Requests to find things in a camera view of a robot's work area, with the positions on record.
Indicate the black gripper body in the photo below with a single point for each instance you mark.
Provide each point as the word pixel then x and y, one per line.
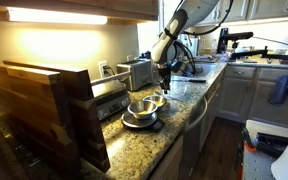
pixel 164 74

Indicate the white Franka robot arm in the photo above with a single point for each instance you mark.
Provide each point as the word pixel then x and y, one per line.
pixel 167 46

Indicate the shallow steel bowl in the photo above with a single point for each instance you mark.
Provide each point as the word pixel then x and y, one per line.
pixel 155 99

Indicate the deep steel bowl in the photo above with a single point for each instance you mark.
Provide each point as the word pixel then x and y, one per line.
pixel 142 108

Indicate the steel toaster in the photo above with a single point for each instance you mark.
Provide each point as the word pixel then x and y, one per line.
pixel 137 75

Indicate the black kitchen scale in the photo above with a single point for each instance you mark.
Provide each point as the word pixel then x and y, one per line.
pixel 140 122

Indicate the white jug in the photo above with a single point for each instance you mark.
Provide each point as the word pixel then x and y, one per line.
pixel 194 45

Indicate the steel sink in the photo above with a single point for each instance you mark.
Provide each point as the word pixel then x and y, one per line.
pixel 208 70

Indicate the grey dish mat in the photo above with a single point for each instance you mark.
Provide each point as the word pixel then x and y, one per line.
pixel 209 59

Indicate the steel panini press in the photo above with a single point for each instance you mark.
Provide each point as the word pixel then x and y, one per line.
pixel 112 100

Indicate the clear bottle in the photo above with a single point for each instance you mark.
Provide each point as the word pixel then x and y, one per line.
pixel 214 46

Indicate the grey lower cabinets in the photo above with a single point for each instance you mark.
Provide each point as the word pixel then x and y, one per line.
pixel 237 96

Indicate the grey cabinets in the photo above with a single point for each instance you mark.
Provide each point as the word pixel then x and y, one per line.
pixel 267 8
pixel 237 96

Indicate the wooden base cabinet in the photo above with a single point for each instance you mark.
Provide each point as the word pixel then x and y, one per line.
pixel 167 163

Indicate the wooden upper cabinet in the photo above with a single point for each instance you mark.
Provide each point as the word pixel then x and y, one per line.
pixel 130 5

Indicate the thick end-grain cutting board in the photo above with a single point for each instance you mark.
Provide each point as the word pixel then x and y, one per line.
pixel 84 110

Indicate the thin white light strip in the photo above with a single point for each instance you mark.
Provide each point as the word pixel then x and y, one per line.
pixel 257 20

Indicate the white metal cart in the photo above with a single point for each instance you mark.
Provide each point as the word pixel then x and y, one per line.
pixel 257 166

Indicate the black equipment bundle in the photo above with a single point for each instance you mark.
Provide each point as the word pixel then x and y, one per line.
pixel 274 143

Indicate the warm under-cabinet light bar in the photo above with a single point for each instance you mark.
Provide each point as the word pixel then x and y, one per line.
pixel 57 16

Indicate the grey upper cabinets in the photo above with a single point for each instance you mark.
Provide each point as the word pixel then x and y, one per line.
pixel 267 8

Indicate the light wooden cutting board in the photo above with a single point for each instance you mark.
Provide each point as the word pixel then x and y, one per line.
pixel 27 100

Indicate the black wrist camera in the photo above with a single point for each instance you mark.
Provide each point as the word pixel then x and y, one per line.
pixel 176 66

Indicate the small white wall outlet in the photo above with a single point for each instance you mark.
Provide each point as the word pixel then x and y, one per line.
pixel 130 58

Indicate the black camera stand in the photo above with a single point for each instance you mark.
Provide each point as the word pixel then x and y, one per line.
pixel 240 35

